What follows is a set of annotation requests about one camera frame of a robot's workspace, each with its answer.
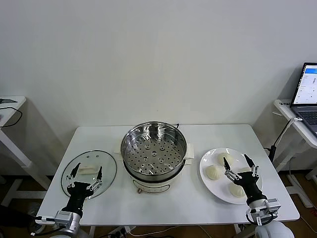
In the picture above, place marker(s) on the stainless steel steamer basket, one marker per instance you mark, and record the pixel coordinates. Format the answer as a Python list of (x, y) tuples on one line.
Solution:
[(138, 148)]

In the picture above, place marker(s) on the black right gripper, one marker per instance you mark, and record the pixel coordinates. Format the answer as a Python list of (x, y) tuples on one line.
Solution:
[(250, 186)]

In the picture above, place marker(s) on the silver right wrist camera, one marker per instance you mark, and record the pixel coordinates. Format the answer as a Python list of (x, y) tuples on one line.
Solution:
[(273, 205)]

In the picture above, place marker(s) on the small dark tool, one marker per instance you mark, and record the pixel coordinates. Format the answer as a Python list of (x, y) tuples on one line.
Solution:
[(7, 100)]

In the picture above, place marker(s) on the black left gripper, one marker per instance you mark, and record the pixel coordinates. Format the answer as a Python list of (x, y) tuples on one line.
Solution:
[(76, 196)]

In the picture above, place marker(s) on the white side table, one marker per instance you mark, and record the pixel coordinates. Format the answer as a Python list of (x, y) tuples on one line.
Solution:
[(284, 110), (10, 116)]

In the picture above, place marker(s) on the white electric pot base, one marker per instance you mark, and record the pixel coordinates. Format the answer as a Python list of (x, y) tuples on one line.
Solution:
[(148, 184)]

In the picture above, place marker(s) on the black power adapter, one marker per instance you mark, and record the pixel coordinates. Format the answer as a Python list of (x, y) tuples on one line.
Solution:
[(272, 152)]

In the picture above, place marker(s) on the round glass pot lid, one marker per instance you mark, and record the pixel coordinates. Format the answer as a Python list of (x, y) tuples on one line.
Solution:
[(106, 161)]

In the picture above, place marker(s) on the white power strip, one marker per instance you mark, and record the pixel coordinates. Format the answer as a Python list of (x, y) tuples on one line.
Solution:
[(119, 231)]

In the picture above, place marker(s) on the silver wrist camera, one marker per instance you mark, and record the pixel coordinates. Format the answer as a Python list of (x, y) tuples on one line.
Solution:
[(273, 205), (63, 218)]

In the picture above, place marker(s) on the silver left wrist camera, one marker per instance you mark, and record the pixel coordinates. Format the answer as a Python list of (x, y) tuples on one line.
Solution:
[(63, 218)]

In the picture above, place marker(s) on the white round plate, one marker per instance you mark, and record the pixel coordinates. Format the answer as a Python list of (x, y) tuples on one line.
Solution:
[(210, 186)]

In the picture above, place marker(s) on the open grey laptop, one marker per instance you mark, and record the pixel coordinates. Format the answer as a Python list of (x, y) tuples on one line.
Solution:
[(307, 84)]

